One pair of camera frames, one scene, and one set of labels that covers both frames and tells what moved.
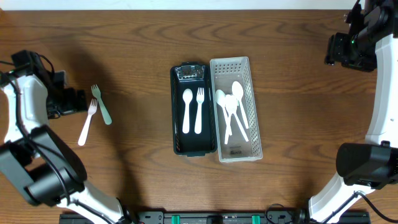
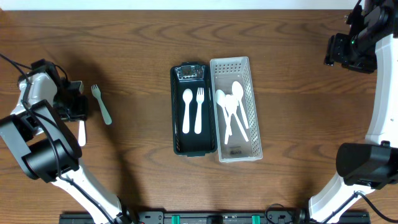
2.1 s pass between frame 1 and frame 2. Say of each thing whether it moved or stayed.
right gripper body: stayed
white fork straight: stayed
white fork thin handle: moved
